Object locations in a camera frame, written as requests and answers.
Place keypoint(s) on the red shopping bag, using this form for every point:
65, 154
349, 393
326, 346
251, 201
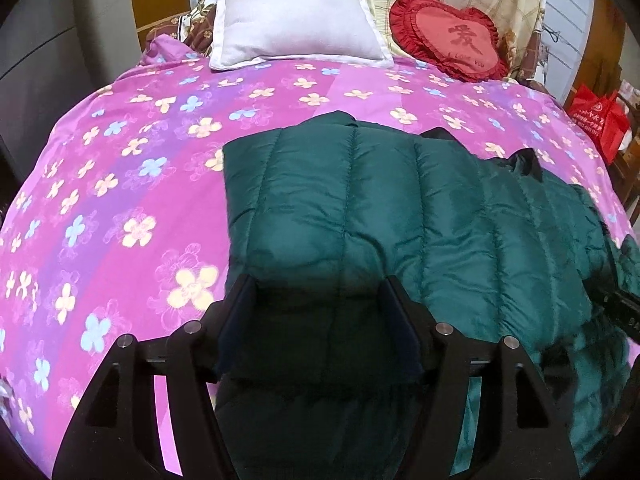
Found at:
597, 115

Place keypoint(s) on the grey refrigerator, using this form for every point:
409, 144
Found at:
35, 45

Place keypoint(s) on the pink floral bed blanket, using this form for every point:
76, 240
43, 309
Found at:
125, 170

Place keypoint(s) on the dark green puffer jacket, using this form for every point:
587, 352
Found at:
380, 220

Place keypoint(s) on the red heart-shaped cushion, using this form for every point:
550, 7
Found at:
450, 35

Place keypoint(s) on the brown floral pillow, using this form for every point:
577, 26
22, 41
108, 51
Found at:
197, 20

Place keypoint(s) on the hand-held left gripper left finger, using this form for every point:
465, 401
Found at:
234, 332

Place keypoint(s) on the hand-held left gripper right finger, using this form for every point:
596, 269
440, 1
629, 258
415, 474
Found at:
403, 331

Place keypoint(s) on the white pillow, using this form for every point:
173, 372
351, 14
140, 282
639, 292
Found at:
295, 20

